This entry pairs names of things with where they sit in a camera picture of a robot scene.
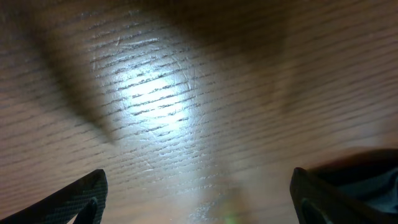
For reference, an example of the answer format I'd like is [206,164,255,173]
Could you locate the black garment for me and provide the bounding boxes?
[309,149,397,216]

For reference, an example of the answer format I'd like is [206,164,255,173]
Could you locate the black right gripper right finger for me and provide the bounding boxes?
[290,167,397,224]

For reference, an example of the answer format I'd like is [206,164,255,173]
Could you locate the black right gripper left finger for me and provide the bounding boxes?
[1,169,108,224]

